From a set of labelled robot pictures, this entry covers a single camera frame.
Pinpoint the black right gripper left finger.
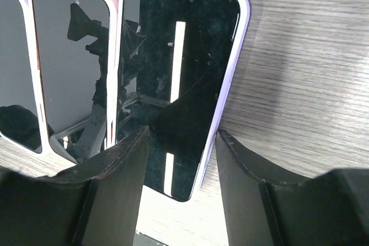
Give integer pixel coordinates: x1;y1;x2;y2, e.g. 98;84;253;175
1;126;149;245

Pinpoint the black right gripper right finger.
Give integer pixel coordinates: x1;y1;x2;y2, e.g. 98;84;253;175
215;130;368;245

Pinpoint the lilac case phone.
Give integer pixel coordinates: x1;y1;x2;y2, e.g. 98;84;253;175
1;0;43;154
108;0;250;202

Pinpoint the pink case phone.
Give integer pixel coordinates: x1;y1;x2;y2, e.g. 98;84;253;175
29;0;118;163

